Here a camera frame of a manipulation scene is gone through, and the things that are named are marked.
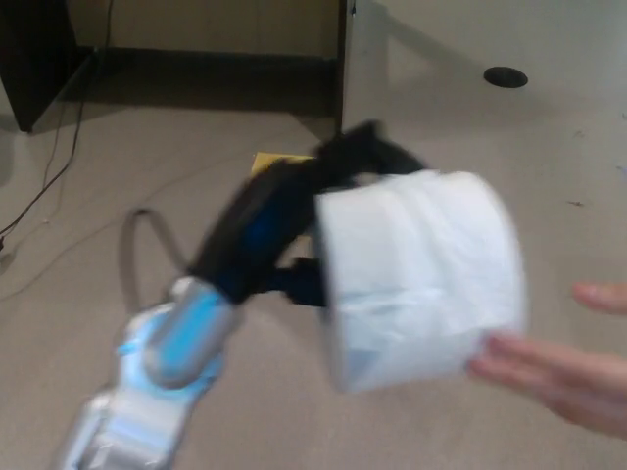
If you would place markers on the dark wooden desk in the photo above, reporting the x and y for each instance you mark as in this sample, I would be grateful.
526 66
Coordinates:
34 59

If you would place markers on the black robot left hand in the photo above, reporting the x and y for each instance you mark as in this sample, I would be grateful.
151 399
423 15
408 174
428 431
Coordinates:
259 220

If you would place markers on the white toilet paper roll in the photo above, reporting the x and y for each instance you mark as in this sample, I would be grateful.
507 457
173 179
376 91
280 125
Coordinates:
416 274

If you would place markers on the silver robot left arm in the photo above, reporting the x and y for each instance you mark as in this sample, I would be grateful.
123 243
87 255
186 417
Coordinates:
166 338

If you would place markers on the yellow paper sheet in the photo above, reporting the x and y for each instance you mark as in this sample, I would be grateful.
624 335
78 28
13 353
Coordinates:
274 163

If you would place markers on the black round floor cover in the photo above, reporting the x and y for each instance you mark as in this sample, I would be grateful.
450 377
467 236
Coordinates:
505 77

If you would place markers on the person's bare hand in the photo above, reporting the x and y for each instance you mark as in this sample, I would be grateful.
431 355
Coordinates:
563 377

